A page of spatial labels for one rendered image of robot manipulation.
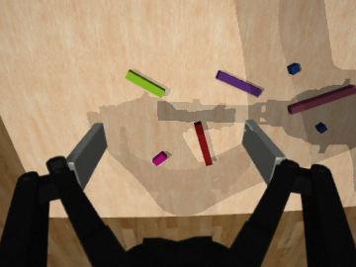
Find pink rod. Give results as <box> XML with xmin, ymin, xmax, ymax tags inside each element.
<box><xmin>288</xmin><ymin>84</ymin><xmax>356</xmax><ymax>115</ymax></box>

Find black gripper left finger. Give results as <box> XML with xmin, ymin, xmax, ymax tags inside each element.
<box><xmin>0</xmin><ymin>123</ymin><xmax>137</xmax><ymax>267</ymax></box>

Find small magenta block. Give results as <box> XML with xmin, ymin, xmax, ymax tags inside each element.
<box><xmin>152</xmin><ymin>151</ymin><xmax>167</xmax><ymax>166</ymax></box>

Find small blue cube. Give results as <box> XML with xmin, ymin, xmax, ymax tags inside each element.
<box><xmin>287</xmin><ymin>63</ymin><xmax>301</xmax><ymax>75</ymax></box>
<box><xmin>315</xmin><ymin>123</ymin><xmax>327</xmax><ymax>134</ymax></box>

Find dark red rod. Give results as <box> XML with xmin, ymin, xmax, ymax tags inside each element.
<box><xmin>194</xmin><ymin>121</ymin><xmax>213</xmax><ymax>166</ymax></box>

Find purple rod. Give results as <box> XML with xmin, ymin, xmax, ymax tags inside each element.
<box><xmin>216</xmin><ymin>70</ymin><xmax>262</xmax><ymax>97</ymax></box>

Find lime green rod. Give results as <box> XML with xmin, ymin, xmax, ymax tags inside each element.
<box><xmin>125</xmin><ymin>70</ymin><xmax>165</xmax><ymax>98</ymax></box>

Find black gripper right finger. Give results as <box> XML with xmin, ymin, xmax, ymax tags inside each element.
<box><xmin>217</xmin><ymin>120</ymin><xmax>356</xmax><ymax>267</ymax></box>

